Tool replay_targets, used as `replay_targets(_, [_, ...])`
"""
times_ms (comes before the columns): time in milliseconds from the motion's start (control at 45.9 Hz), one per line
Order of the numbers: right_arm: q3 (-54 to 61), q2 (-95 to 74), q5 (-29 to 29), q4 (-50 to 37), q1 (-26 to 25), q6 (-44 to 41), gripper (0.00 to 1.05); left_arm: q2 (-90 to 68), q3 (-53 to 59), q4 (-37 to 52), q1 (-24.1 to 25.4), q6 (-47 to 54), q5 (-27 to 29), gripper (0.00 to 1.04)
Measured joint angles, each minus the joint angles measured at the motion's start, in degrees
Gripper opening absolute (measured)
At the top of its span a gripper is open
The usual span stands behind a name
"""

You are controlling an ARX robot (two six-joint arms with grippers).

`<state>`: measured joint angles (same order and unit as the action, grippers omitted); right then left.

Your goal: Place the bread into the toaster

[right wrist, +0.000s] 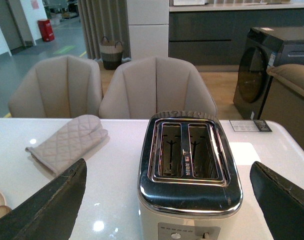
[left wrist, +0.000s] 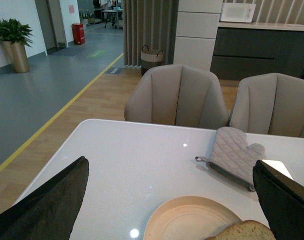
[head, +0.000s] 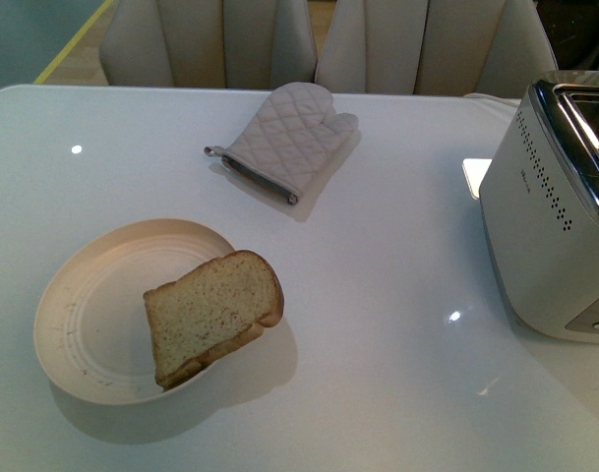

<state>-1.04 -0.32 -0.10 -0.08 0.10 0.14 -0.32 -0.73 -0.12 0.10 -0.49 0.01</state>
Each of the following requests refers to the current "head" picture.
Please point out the grey quilted oven mitt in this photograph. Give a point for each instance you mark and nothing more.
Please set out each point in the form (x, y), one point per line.
(290, 140)

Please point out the slice of toast bread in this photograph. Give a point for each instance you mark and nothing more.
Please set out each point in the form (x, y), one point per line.
(210, 312)

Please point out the beige chair right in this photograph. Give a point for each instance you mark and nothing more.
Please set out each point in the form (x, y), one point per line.
(439, 47)

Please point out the beige chair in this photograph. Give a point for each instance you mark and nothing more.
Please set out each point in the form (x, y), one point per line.
(439, 47)
(209, 44)

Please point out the beige round plate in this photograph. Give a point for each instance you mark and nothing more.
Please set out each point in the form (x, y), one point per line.
(91, 332)

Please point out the beige chair left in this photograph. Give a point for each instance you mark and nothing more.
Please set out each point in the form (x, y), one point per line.
(209, 44)

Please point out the white chrome toaster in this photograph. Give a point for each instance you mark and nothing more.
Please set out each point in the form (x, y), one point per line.
(540, 204)

